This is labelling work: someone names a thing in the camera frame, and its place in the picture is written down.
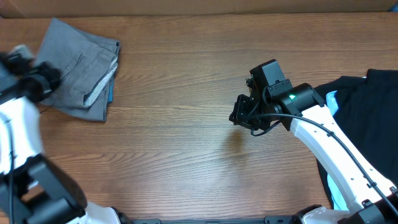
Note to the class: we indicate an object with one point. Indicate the black garment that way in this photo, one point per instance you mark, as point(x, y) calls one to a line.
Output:
point(367, 115)

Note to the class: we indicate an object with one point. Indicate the folded blue denim jeans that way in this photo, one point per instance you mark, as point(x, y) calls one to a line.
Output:
point(111, 82)

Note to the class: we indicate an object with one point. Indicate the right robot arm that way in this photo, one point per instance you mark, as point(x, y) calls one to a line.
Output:
point(370, 197)

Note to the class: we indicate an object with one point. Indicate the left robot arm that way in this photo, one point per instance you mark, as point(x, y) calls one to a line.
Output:
point(33, 189)

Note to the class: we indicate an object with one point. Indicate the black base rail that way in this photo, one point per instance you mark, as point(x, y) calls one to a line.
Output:
point(211, 221)

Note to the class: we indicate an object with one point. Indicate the grey cotton shorts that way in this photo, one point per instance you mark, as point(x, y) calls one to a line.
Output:
point(86, 62)

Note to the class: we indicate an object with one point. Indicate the light blue garment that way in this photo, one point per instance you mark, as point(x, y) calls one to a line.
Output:
point(337, 199)

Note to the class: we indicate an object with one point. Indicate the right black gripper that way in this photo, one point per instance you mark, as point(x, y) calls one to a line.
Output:
point(240, 116)

